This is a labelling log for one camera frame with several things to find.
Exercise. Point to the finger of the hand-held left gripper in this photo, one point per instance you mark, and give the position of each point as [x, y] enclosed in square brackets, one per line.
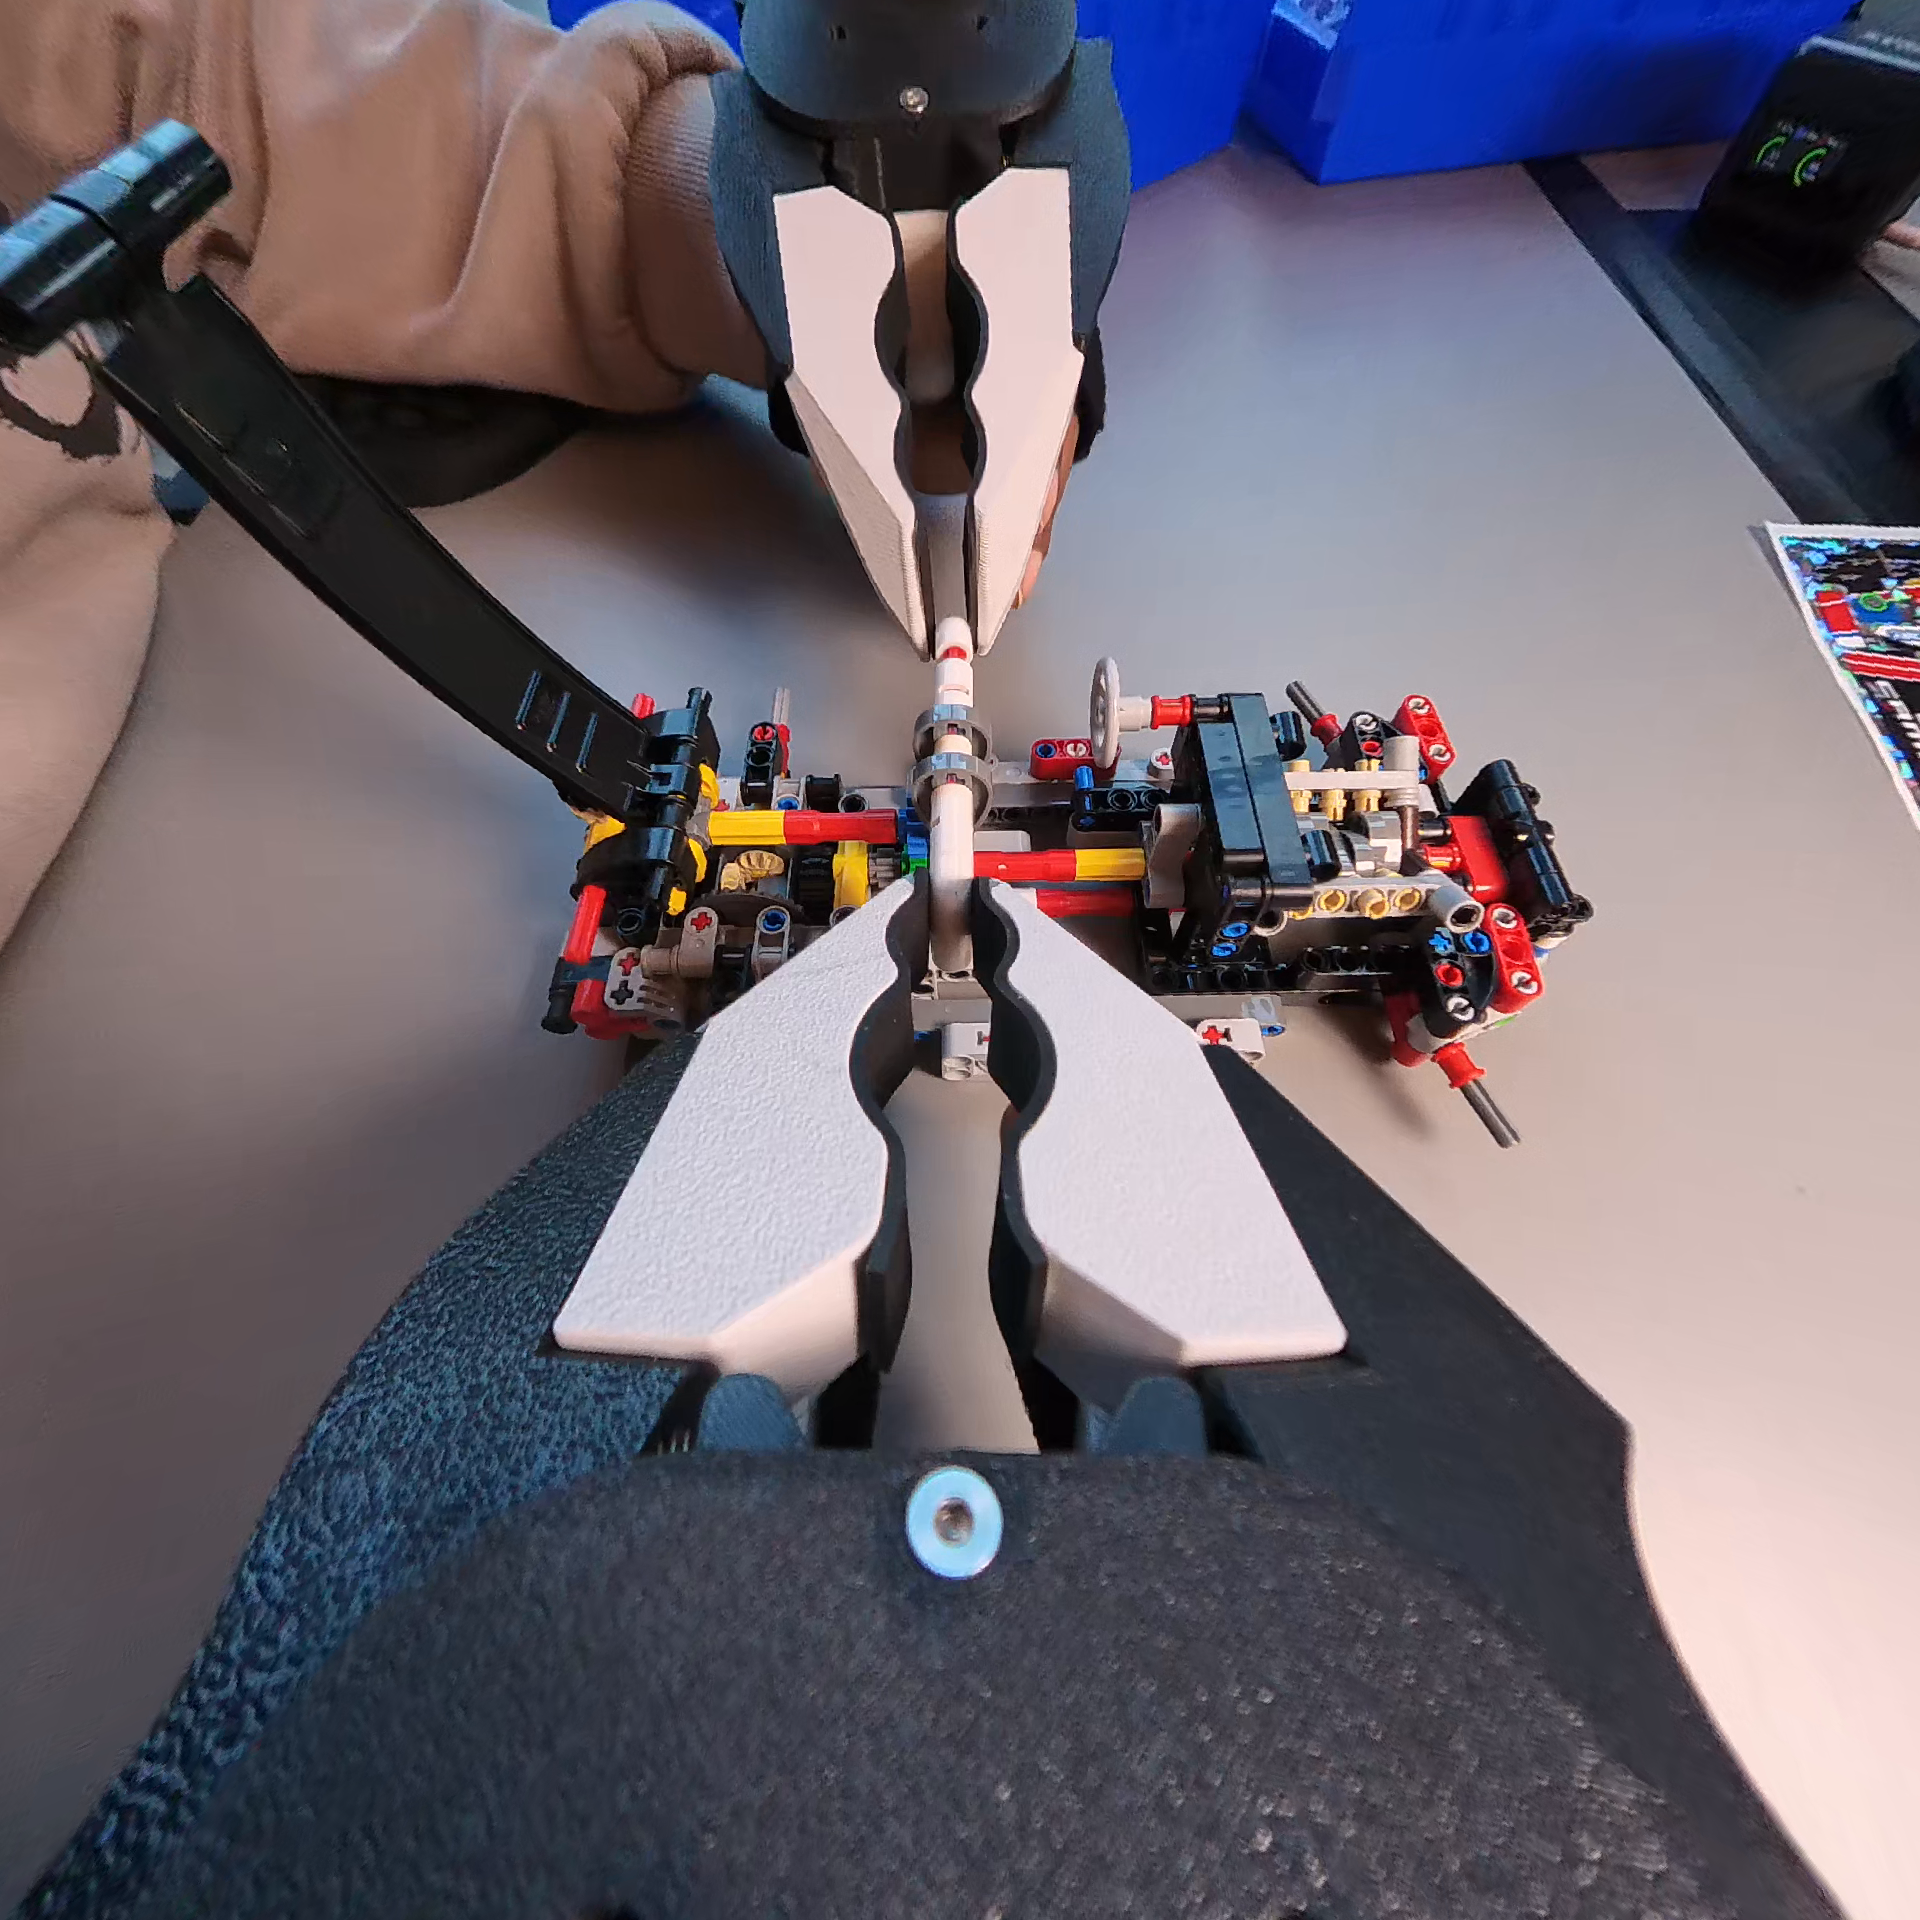
[1027, 330]
[834, 330]

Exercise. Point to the person's left forearm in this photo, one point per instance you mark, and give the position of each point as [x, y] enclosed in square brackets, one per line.
[452, 181]

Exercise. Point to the multicoloured lego car chassis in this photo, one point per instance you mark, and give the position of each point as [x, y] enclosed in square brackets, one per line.
[1245, 797]

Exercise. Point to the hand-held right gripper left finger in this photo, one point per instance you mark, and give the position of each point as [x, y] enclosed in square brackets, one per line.
[751, 1186]

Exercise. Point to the black mesh pad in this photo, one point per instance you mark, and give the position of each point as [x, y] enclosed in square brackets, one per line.
[452, 452]

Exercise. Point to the black device green display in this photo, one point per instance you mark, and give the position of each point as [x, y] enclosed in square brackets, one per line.
[1799, 165]

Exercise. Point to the person's left hand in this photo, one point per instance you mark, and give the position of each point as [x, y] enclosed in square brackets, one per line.
[1055, 518]

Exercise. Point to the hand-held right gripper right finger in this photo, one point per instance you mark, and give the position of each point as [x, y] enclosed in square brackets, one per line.
[1172, 1186]

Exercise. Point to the holographic sticker sheet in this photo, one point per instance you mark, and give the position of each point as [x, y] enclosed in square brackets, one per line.
[1861, 645]

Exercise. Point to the blue plastic storage bin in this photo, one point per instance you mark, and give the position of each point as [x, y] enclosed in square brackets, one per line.
[1501, 91]
[1172, 91]

